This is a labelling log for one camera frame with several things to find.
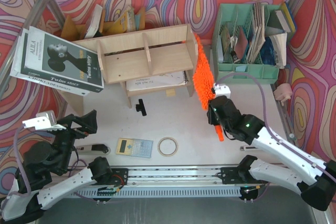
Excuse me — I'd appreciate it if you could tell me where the orange microfiber duster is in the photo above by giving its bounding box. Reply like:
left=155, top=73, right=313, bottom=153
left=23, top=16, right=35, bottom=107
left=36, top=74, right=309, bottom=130
left=192, top=31, right=225, bottom=143

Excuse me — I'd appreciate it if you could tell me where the beige and blue calculator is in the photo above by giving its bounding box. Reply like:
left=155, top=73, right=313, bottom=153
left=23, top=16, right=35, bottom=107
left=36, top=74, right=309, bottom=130
left=115, top=138, right=153, bottom=158

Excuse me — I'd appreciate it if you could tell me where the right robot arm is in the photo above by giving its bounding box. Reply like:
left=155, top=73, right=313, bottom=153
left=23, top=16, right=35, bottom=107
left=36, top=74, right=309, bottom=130
left=208, top=95, right=335, bottom=211

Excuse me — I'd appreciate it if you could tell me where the wooden bookshelf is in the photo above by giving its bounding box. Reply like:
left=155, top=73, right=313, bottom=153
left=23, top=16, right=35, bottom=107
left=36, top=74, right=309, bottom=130
left=75, top=24, right=198, bottom=108

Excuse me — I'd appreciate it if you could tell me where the black marker pen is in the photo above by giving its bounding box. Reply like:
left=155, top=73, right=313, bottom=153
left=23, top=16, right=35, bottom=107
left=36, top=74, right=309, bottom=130
left=239, top=145, right=258, bottom=151

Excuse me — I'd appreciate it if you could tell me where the spiral notebook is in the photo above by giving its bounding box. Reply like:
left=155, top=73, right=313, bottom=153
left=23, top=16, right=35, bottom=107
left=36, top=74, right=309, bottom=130
left=126, top=71, right=188, bottom=91

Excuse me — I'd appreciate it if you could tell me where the black binder clip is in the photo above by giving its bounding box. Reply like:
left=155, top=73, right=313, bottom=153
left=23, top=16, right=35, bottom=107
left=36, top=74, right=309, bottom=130
left=135, top=99, right=147, bottom=116

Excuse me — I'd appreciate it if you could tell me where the yellow sticky note pad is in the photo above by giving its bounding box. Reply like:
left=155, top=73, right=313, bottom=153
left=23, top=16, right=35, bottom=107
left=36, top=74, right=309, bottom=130
left=165, top=89, right=176, bottom=97

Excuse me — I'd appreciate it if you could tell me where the clear tape roll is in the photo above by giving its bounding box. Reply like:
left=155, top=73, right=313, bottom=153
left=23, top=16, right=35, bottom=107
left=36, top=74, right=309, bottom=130
left=157, top=137, right=178, bottom=157

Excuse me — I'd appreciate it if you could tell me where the mint green desk organizer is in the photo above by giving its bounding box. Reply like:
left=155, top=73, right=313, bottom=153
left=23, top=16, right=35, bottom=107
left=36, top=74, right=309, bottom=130
left=212, top=4, right=279, bottom=84

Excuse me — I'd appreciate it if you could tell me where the pink piggy figurine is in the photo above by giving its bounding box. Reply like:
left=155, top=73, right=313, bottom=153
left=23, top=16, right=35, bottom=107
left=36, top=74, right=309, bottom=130
left=274, top=83, right=292, bottom=106

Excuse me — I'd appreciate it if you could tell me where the Twins story book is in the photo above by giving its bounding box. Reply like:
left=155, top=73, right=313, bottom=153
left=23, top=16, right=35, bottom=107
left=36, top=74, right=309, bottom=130
left=20, top=26, right=104, bottom=93

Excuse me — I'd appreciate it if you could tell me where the white Chokladfabriken book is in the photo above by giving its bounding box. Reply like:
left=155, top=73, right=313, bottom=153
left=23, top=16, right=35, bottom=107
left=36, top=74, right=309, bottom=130
left=10, top=28, right=90, bottom=97

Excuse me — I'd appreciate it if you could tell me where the yellow file rack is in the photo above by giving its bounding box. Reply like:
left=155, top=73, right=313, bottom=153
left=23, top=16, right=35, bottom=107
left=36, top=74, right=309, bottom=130
left=61, top=7, right=145, bottom=41

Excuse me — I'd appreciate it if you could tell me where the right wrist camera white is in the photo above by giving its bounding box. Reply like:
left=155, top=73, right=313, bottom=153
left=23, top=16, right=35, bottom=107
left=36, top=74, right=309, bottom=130
left=212, top=83, right=231, bottom=99

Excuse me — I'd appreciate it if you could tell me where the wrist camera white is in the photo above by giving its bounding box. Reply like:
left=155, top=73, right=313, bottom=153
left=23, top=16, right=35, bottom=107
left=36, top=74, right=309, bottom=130
left=23, top=110, right=66, bottom=131
left=212, top=83, right=231, bottom=99

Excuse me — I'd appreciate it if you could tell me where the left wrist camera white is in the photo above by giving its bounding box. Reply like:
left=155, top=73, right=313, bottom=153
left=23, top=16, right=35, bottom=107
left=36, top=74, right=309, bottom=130
left=23, top=110, right=66, bottom=131

